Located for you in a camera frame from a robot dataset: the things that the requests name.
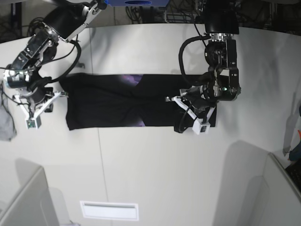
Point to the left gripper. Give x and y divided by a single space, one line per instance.
197 96

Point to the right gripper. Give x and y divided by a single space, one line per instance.
39 99

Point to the black T-shirt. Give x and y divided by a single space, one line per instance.
126 100

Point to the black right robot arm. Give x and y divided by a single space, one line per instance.
63 23

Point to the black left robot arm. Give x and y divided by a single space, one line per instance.
221 81

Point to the grey cloth at left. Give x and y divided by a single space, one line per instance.
7 125

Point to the white partition panel left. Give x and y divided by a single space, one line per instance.
32 205

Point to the white partition panel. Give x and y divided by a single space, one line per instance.
283 207
32 205

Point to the blue box at top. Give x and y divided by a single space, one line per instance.
123 3

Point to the blue orange object right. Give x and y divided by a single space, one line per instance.
295 154

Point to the black keyboard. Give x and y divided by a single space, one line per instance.
294 171

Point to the white partition panel right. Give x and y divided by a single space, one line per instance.
283 207

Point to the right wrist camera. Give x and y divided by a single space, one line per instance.
33 123

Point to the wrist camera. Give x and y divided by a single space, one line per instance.
200 127
33 123

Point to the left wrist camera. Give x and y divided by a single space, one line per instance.
200 127

